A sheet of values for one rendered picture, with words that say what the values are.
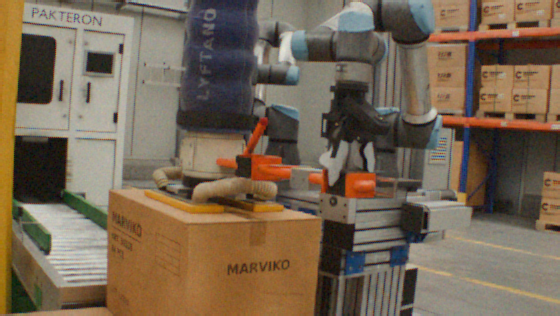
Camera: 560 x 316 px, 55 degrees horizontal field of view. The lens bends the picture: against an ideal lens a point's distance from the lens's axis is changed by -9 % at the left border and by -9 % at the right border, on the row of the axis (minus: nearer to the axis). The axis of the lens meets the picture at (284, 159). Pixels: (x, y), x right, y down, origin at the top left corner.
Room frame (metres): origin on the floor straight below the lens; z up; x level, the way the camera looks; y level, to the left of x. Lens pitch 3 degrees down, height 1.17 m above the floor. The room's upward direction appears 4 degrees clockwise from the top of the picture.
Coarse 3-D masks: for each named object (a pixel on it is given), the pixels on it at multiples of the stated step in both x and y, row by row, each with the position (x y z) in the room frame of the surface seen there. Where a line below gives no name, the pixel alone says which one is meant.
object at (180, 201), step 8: (168, 184) 1.67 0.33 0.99; (144, 192) 1.72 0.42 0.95; (152, 192) 1.68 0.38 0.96; (160, 192) 1.66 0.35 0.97; (168, 192) 1.66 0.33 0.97; (192, 192) 1.55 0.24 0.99; (160, 200) 1.62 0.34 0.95; (168, 200) 1.57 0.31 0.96; (176, 200) 1.54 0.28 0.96; (184, 200) 1.52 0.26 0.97; (192, 200) 1.52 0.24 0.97; (184, 208) 1.48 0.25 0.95; (192, 208) 1.45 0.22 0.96; (200, 208) 1.47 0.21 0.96; (208, 208) 1.48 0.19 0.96; (216, 208) 1.49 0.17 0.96
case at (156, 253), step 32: (128, 192) 1.77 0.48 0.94; (128, 224) 1.64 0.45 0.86; (160, 224) 1.45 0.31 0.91; (192, 224) 1.33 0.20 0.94; (224, 224) 1.38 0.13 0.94; (256, 224) 1.43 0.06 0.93; (288, 224) 1.49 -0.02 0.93; (320, 224) 1.55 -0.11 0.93; (128, 256) 1.64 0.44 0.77; (160, 256) 1.45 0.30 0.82; (192, 256) 1.33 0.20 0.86; (224, 256) 1.38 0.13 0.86; (256, 256) 1.44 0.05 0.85; (288, 256) 1.49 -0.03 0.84; (128, 288) 1.64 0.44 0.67; (160, 288) 1.45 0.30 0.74; (192, 288) 1.33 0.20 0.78; (224, 288) 1.38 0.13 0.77; (256, 288) 1.44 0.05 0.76; (288, 288) 1.50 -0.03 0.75
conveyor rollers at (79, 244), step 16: (32, 208) 3.57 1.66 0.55; (48, 208) 3.64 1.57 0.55; (64, 208) 3.70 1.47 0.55; (48, 224) 3.12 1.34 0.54; (64, 224) 3.18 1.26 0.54; (80, 224) 3.24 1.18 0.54; (96, 224) 3.29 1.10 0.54; (32, 240) 2.66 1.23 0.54; (64, 240) 2.75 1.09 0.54; (80, 240) 2.80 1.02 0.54; (96, 240) 2.85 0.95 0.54; (48, 256) 2.37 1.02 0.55; (64, 256) 2.41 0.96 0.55; (80, 256) 2.45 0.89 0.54; (96, 256) 2.50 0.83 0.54; (64, 272) 2.15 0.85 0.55; (80, 272) 2.19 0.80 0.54; (96, 272) 2.23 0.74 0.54
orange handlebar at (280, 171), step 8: (216, 160) 1.59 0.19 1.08; (224, 160) 1.56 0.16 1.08; (232, 160) 1.53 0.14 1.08; (264, 168) 1.39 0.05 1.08; (272, 168) 1.37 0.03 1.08; (280, 168) 1.35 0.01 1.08; (288, 168) 1.39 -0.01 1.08; (272, 176) 1.37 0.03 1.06; (280, 176) 1.34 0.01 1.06; (288, 176) 1.31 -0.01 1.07; (312, 176) 1.24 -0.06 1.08; (320, 176) 1.22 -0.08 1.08; (360, 184) 1.13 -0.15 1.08; (368, 184) 1.13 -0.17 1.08
